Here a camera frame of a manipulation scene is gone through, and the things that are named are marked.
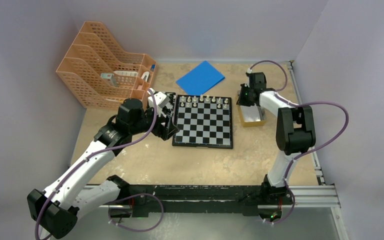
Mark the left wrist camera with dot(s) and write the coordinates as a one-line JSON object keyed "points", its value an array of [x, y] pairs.
{"points": [[157, 100]]}

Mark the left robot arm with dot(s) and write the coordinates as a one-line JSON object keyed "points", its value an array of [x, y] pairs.
{"points": [[58, 207]]}

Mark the silver tin with black pieces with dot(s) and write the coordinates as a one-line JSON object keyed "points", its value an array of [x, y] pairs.
{"points": [[169, 101]]}

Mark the black and white chessboard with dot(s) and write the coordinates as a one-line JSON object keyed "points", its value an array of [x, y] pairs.
{"points": [[204, 126]]}

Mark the orange mesh file organizer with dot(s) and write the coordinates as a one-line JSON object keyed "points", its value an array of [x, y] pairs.
{"points": [[101, 74]]}

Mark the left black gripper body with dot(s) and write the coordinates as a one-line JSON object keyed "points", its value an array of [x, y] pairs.
{"points": [[159, 130]]}

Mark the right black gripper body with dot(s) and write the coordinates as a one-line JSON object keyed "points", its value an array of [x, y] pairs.
{"points": [[244, 98]]}

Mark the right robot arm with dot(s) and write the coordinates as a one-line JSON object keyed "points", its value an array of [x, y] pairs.
{"points": [[295, 130]]}

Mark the black mounting rail base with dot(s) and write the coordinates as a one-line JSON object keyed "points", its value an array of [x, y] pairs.
{"points": [[247, 200]]}

